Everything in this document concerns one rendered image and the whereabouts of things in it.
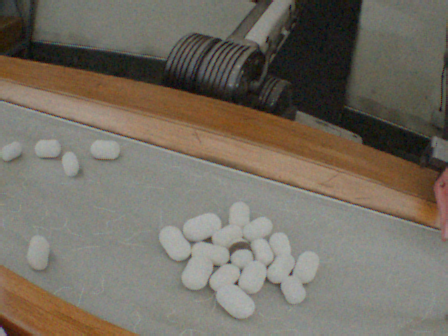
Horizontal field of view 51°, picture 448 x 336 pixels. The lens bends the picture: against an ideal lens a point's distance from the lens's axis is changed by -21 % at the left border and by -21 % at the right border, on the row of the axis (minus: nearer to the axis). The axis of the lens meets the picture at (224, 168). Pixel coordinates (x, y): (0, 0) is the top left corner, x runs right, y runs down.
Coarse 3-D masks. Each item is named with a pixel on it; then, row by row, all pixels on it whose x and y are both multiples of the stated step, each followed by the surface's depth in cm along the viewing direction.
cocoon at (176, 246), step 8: (160, 232) 49; (168, 232) 49; (176, 232) 49; (160, 240) 49; (168, 240) 48; (176, 240) 48; (184, 240) 48; (168, 248) 48; (176, 248) 48; (184, 248) 48; (176, 256) 48; (184, 256) 48
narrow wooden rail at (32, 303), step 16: (0, 272) 38; (0, 288) 36; (16, 288) 37; (32, 288) 38; (0, 304) 35; (16, 304) 35; (32, 304) 36; (48, 304) 37; (64, 304) 37; (0, 320) 34; (16, 320) 34; (32, 320) 34; (48, 320) 35; (64, 320) 36; (80, 320) 36; (96, 320) 37
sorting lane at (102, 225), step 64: (0, 128) 63; (64, 128) 66; (0, 192) 51; (64, 192) 54; (128, 192) 57; (192, 192) 59; (256, 192) 60; (0, 256) 43; (64, 256) 46; (128, 256) 48; (192, 256) 50; (320, 256) 52; (384, 256) 53; (128, 320) 41; (192, 320) 42; (256, 320) 43; (320, 320) 44; (384, 320) 44
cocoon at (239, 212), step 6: (234, 204) 55; (240, 204) 55; (246, 204) 55; (234, 210) 54; (240, 210) 54; (246, 210) 54; (234, 216) 53; (240, 216) 53; (246, 216) 53; (234, 222) 53; (240, 222) 53; (246, 222) 53
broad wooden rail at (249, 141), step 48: (0, 96) 70; (48, 96) 69; (96, 96) 69; (144, 96) 71; (192, 96) 73; (192, 144) 65; (240, 144) 64; (288, 144) 65; (336, 144) 68; (336, 192) 62; (384, 192) 61; (432, 192) 62
